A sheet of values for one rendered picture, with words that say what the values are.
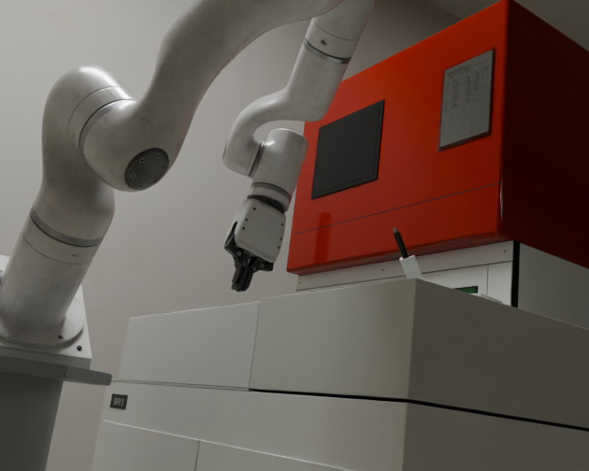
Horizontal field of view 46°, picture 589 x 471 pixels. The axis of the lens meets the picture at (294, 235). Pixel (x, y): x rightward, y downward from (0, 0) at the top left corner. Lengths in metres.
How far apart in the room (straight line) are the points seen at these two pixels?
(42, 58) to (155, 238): 0.88
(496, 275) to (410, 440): 0.81
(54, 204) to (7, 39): 2.09
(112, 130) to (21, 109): 2.06
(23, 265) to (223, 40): 0.47
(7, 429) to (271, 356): 0.42
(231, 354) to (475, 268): 0.69
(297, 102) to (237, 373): 0.49
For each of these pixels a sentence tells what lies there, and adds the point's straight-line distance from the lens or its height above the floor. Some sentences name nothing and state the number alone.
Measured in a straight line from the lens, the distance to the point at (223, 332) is 1.21.
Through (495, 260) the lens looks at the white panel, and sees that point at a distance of 1.61.
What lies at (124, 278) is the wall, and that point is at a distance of 2.97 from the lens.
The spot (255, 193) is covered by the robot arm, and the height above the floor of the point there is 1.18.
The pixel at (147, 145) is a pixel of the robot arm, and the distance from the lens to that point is 0.98.
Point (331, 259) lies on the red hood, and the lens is 1.96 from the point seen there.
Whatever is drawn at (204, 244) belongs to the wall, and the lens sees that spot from 3.11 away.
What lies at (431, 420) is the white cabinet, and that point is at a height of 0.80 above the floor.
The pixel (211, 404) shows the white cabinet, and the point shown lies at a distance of 1.20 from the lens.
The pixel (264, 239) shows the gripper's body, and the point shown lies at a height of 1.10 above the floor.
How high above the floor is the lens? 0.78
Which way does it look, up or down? 15 degrees up
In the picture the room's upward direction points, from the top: 7 degrees clockwise
